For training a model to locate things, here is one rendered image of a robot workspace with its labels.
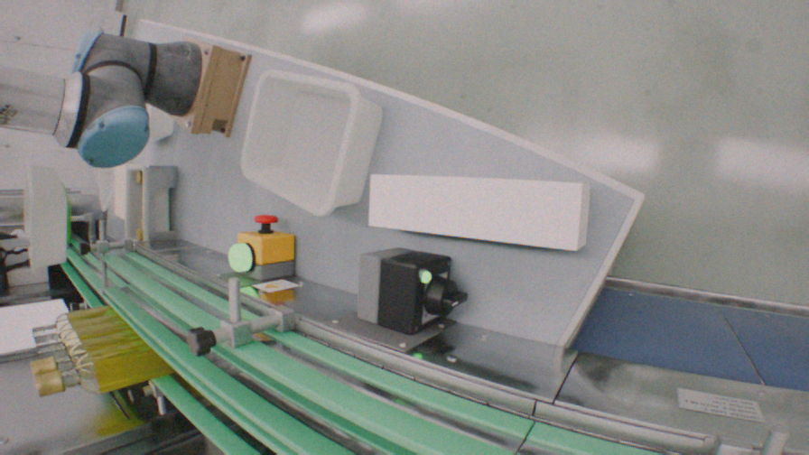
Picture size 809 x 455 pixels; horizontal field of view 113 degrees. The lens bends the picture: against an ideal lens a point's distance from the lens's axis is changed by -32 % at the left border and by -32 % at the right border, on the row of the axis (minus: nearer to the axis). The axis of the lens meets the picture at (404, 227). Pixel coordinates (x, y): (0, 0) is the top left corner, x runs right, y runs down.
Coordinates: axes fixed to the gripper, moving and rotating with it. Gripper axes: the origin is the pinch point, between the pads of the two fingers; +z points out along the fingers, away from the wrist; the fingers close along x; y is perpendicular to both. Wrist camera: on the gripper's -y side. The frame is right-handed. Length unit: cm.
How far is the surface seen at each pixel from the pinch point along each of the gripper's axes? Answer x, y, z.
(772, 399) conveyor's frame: -31, -110, 36
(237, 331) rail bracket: -18, -62, 17
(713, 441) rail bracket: -30, -103, 27
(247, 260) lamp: -15, -45, 29
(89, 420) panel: 18.9, -34.4, 0.2
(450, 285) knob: -26, -75, 35
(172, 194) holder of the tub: -5.5, 2.8, 35.3
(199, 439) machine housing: 20, -47, 17
